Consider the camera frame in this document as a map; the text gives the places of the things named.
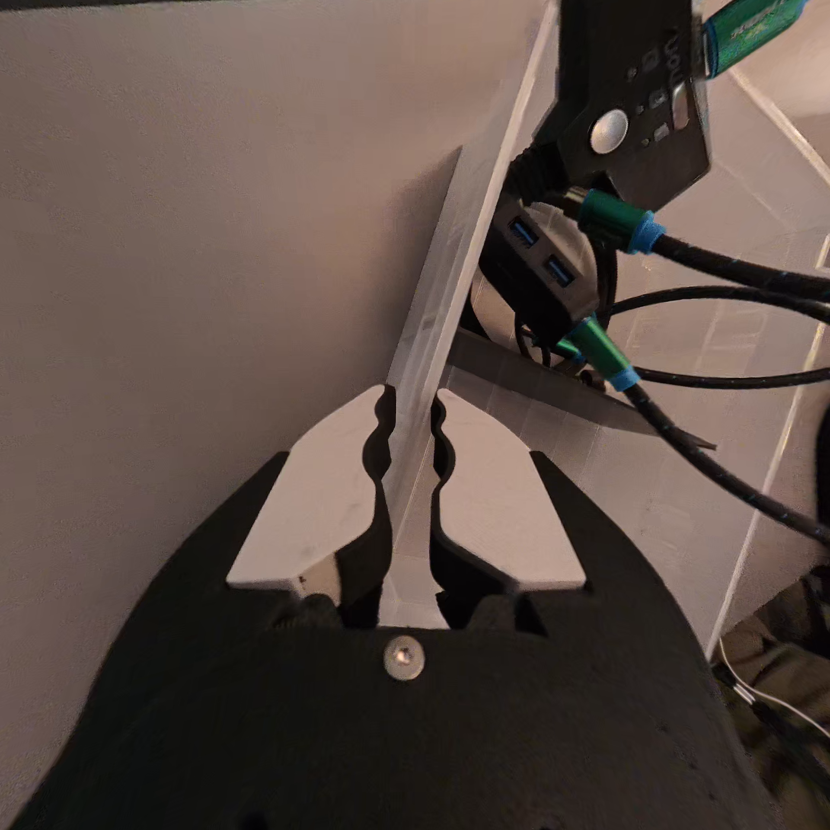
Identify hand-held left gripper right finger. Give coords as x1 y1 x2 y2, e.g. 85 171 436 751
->
428 388 588 631

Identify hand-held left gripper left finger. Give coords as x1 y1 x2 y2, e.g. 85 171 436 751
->
226 384 398 630

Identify green plug braided HDMI cable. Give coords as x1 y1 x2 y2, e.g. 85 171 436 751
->
559 316 830 547
563 187 830 300

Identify black USB hub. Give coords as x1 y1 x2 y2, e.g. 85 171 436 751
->
479 200 600 351

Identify green USB plug on top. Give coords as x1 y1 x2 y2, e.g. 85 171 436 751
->
694 0 823 80

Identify clear acrylic stand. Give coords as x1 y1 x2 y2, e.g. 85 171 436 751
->
386 0 830 643

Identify dark olive cloth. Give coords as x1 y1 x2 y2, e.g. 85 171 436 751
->
710 571 830 830

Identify thin white cable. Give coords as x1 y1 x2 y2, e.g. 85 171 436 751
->
713 638 830 740

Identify black HDMI switch box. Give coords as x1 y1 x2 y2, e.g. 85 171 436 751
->
535 0 712 211

